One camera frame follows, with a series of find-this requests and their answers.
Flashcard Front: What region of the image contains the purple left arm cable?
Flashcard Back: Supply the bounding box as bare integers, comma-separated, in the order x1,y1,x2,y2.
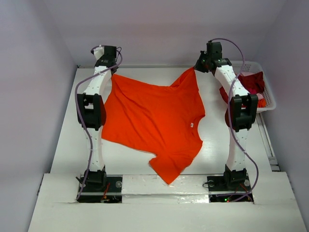
74,47,123,201

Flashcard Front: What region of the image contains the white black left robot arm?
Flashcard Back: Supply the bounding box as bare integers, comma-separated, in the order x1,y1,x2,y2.
75,45,118,191

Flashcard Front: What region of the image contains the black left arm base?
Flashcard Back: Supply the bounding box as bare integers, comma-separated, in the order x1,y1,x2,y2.
77,175,123,203

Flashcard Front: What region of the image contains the dark red t shirt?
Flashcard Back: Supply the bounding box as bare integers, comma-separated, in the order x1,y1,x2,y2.
219,71,266,108

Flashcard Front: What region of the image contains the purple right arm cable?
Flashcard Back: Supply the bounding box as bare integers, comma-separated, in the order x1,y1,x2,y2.
209,38,259,203

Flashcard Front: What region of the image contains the orange garment in basket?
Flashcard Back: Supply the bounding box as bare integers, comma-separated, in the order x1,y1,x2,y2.
258,99,267,108

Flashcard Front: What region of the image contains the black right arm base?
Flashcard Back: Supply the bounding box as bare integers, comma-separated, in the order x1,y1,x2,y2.
202,175,251,203

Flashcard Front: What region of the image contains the orange t shirt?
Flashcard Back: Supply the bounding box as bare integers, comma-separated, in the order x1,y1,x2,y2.
101,68,206,184

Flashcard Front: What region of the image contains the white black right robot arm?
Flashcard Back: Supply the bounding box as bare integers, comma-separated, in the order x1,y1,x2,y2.
195,39,258,191

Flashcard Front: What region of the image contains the pink garment in basket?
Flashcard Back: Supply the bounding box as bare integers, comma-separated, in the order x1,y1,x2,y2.
256,93,264,100

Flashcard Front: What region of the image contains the white plastic laundry basket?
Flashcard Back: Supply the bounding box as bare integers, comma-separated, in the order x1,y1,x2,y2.
239,61,276,113

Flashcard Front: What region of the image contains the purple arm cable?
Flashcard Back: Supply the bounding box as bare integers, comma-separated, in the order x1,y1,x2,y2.
74,47,123,201
209,38,259,203

